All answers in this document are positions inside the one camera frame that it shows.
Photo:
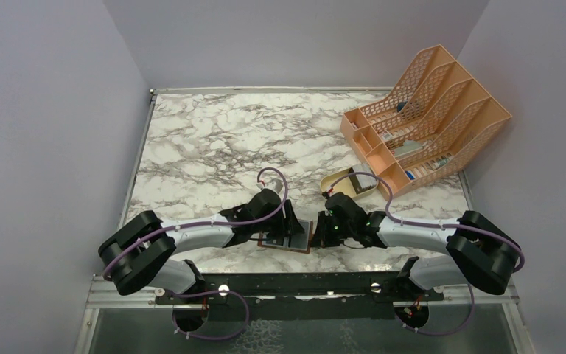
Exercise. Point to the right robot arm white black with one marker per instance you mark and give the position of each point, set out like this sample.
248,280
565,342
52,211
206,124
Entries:
468,250

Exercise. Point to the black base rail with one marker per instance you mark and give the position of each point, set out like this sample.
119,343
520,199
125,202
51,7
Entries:
295,296

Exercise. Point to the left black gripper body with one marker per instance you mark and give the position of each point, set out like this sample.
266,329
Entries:
275,225

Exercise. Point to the stack of credit cards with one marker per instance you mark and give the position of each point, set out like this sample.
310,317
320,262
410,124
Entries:
361,179

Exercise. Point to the beige oval tray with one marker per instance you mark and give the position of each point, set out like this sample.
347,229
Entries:
340,182

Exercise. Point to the orange plastic file organizer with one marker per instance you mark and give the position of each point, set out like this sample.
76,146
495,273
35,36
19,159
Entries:
432,124

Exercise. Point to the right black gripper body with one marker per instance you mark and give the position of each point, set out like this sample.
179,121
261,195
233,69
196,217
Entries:
339,231

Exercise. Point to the brown leather card holder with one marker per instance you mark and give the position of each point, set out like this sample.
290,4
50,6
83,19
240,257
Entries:
298,242

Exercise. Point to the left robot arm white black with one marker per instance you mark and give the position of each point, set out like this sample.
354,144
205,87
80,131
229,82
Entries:
139,254

